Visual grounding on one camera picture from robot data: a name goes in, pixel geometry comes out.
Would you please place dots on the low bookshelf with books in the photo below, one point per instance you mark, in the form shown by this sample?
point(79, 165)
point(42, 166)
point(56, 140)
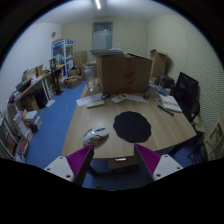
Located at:
point(14, 139)

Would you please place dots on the white paper sheet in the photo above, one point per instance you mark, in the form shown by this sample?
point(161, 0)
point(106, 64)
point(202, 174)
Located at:
point(88, 99)

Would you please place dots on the white flat keyboard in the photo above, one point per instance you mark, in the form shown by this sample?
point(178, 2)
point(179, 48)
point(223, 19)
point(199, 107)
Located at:
point(95, 104)

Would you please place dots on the clear glass jar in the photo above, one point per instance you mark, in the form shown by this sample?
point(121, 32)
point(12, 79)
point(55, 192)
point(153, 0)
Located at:
point(90, 78)

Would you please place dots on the wooden chair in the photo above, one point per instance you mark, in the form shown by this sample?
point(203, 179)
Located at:
point(214, 141)

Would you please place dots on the black round mouse pad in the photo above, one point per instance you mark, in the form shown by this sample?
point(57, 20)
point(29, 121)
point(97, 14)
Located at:
point(132, 127)

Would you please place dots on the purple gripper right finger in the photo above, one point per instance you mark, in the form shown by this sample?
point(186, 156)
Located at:
point(158, 166)

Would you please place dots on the tall cardboard box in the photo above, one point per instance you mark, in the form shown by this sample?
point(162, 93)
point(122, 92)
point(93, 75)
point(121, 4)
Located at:
point(159, 62)

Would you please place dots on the blue white display cabinet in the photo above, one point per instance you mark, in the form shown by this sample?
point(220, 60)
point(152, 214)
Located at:
point(62, 52)

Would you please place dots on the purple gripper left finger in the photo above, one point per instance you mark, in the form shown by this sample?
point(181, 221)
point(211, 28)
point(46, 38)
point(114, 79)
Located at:
point(74, 167)

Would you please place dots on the open notebook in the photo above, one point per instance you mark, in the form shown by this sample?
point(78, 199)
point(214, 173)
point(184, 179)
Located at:
point(170, 103)

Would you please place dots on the white remote control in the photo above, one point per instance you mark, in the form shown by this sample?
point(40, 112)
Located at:
point(118, 99)

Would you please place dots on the black pen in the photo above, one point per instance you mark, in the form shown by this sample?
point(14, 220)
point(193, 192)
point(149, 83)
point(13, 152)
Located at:
point(166, 110)

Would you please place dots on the wooden side desk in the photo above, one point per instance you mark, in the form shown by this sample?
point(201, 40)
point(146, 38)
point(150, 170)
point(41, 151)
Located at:
point(39, 83)

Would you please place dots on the large cardboard box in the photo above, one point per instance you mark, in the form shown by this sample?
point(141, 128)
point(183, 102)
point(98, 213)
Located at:
point(123, 74)

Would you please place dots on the black office chair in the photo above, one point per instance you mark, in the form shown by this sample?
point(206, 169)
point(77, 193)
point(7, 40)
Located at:
point(186, 92)

